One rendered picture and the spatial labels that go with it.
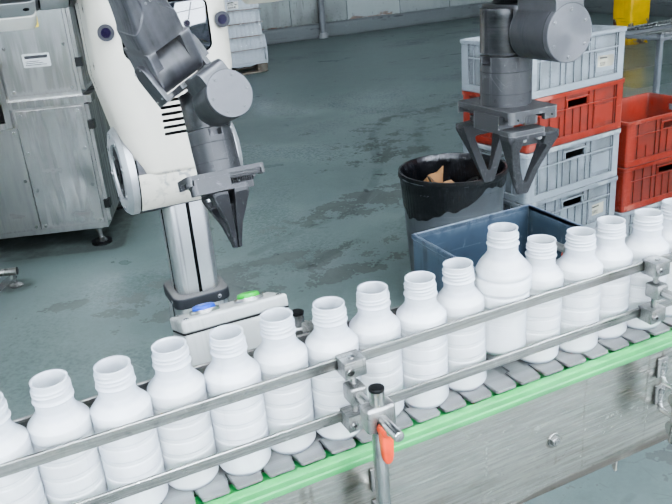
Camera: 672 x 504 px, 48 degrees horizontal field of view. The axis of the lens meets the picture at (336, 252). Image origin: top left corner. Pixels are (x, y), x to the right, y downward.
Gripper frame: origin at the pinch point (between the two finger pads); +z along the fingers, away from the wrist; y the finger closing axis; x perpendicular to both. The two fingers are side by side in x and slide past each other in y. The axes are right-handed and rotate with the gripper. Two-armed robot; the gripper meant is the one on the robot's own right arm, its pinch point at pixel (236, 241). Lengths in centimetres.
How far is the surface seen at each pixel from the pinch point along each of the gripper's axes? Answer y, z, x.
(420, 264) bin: 50, 15, 45
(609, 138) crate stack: 224, -2, 168
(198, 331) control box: -8.3, 9.6, -3.8
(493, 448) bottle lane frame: 22.1, 32.6, -14.7
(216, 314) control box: -5.6, 8.1, -3.8
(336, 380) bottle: 2.6, 17.2, -17.8
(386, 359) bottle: 9.3, 16.9, -17.3
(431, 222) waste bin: 126, 15, 169
